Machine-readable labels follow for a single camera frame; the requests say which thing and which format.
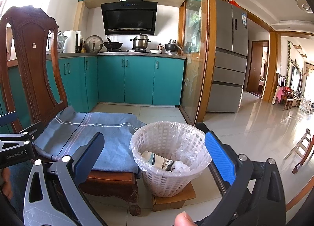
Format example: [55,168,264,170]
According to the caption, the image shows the teal lower kitchen cabinets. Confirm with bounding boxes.
[1,53,185,131]

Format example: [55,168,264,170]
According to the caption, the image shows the small wooden stool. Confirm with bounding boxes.
[152,182,196,212]

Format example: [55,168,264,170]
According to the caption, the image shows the person's right hand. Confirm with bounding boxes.
[174,211,197,226]

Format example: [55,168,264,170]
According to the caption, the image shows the grey refrigerator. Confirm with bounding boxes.
[206,0,248,113]

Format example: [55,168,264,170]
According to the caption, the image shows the wooden glass sliding door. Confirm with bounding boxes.
[178,0,217,125]

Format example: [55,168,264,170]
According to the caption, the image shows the white dish rack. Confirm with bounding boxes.
[46,31,67,54]

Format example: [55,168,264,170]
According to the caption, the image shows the white plastic bag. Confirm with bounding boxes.
[171,161,190,173]

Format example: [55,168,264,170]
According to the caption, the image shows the striped paper cup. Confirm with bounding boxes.
[142,151,164,168]

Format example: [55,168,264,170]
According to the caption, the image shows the white lattice trash basket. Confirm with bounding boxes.
[130,121,211,197]

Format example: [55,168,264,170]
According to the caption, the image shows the white kettle appliance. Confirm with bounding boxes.
[63,30,81,53]

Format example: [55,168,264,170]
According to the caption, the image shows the black wok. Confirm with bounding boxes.
[103,37,122,50]

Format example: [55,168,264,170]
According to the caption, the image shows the white blue ointment box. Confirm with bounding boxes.
[161,158,174,171]

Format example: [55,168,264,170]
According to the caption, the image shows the black kettle pot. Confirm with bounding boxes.
[164,39,182,53]

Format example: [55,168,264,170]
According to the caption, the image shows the black range hood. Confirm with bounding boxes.
[101,0,158,35]

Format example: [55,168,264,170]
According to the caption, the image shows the round pot lid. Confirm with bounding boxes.
[84,35,103,53]

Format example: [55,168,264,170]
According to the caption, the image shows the person's left hand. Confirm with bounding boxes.
[1,167,13,199]

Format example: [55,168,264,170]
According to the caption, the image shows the blue striped towel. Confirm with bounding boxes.
[33,105,146,175]

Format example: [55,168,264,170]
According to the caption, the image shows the carved wooden chair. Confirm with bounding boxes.
[1,6,141,215]

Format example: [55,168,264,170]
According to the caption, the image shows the white bowl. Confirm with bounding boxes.
[150,49,162,54]

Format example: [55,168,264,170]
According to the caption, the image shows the steel stock pot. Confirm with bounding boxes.
[130,34,151,50]

